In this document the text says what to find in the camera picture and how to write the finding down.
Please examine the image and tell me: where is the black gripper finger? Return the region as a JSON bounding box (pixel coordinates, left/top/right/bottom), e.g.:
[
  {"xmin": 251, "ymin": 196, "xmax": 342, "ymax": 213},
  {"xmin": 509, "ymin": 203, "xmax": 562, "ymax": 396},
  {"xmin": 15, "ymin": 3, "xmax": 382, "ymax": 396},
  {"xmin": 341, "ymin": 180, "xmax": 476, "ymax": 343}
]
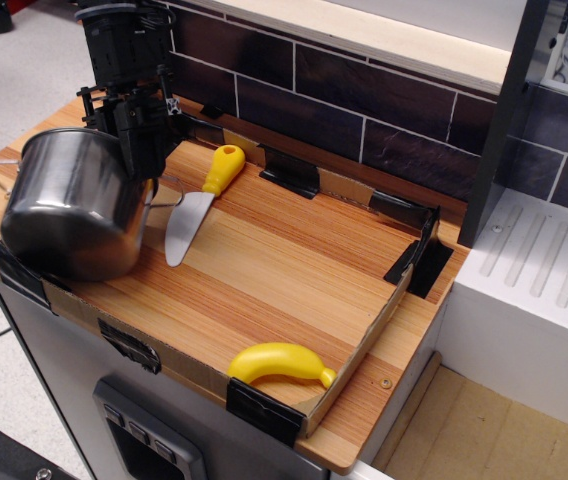
[
  {"xmin": 116, "ymin": 112, "xmax": 183, "ymax": 179},
  {"xmin": 82, "ymin": 97, "xmax": 117, "ymax": 135}
]

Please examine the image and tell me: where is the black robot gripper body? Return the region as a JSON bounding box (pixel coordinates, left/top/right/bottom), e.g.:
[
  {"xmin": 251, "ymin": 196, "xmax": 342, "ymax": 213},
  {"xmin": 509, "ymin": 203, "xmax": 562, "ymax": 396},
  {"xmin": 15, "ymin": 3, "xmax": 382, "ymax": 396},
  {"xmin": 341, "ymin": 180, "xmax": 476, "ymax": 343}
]
[{"xmin": 75, "ymin": 1, "xmax": 179, "ymax": 122}]

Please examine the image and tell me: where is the stainless steel pot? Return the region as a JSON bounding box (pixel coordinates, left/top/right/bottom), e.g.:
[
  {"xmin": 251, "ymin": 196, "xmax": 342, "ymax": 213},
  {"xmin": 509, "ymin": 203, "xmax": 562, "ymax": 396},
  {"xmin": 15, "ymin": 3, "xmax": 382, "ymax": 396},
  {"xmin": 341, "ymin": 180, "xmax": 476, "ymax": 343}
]
[{"xmin": 0, "ymin": 127, "xmax": 159, "ymax": 281}]

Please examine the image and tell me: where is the yellow toy banana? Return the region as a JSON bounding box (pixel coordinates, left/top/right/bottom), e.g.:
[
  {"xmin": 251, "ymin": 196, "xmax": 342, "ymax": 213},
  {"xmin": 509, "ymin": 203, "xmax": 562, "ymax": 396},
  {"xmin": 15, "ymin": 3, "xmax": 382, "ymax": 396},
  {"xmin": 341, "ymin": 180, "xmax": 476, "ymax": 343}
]
[{"xmin": 227, "ymin": 342, "xmax": 337, "ymax": 389}]

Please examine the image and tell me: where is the grey oven control panel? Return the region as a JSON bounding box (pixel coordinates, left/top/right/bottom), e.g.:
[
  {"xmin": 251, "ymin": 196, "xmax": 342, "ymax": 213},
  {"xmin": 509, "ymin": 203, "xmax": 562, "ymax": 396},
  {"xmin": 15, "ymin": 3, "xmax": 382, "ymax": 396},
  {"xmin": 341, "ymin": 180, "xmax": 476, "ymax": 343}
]
[{"xmin": 93, "ymin": 380, "xmax": 207, "ymax": 479}]

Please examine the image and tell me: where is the white toy sink drainboard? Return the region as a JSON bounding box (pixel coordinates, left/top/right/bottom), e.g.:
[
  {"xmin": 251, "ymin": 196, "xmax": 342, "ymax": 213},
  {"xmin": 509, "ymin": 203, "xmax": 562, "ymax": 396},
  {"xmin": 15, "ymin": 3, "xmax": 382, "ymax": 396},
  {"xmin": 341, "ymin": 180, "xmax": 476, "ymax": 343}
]
[{"xmin": 436, "ymin": 190, "xmax": 568, "ymax": 423}]

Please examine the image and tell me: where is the yellow handled toy knife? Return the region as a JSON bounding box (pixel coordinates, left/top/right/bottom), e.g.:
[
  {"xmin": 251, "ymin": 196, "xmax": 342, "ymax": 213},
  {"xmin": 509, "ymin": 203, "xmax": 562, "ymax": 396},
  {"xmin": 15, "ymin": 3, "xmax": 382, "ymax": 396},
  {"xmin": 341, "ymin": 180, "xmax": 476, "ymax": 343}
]
[{"xmin": 164, "ymin": 145, "xmax": 246, "ymax": 267}]

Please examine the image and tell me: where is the dark grey right post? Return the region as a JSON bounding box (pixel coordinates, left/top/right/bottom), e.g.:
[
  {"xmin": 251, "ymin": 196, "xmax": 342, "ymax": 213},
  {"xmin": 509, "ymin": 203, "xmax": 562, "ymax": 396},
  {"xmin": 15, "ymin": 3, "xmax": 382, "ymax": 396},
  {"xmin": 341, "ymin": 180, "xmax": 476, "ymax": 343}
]
[{"xmin": 458, "ymin": 1, "xmax": 549, "ymax": 247}]

